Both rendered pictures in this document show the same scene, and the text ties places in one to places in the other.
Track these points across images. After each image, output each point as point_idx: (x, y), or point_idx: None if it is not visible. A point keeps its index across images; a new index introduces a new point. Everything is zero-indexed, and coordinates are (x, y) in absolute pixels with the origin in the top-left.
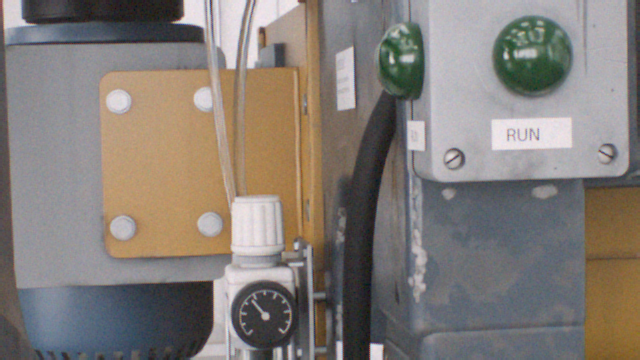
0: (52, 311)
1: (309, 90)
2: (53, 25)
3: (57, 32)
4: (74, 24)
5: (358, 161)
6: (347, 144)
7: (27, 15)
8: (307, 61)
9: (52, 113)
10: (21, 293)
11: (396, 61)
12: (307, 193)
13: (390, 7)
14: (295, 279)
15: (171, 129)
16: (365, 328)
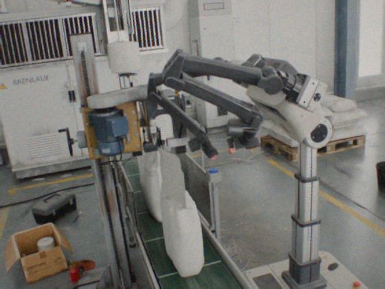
0: (122, 145)
1: (146, 109)
2: (117, 110)
3: (118, 111)
4: (118, 109)
5: (183, 109)
6: (162, 111)
7: (111, 110)
8: (137, 107)
9: None
10: (119, 145)
11: (190, 102)
12: (129, 122)
13: (180, 99)
14: None
15: None
16: None
